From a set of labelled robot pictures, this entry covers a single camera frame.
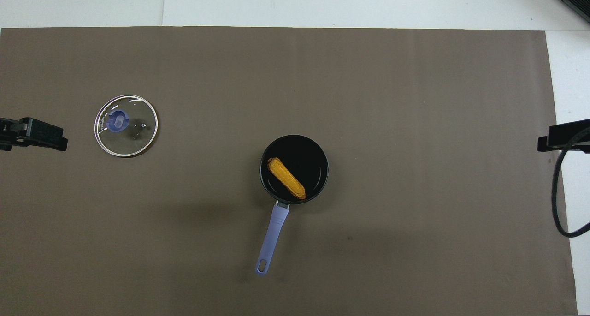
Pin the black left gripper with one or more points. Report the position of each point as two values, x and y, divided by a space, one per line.
9 131

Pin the glass lid blue knob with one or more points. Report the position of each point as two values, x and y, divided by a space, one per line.
138 140

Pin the yellow corn cob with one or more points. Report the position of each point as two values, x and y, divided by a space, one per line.
286 177

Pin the brown table mat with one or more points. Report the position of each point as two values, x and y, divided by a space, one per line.
415 122

